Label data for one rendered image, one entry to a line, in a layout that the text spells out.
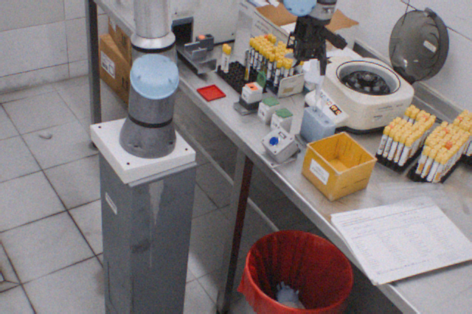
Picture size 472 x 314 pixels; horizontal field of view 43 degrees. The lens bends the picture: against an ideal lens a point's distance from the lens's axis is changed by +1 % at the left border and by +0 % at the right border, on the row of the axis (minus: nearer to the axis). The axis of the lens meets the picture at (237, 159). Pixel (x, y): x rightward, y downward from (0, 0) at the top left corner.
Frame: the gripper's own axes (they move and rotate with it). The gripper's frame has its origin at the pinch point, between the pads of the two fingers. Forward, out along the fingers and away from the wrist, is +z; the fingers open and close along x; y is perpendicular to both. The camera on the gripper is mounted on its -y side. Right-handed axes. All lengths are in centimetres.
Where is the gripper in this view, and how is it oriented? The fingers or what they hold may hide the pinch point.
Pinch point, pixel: (306, 81)
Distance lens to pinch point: 173.3
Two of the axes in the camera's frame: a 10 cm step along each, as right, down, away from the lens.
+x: 3.8, 6.0, -7.0
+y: -9.1, 1.0, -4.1
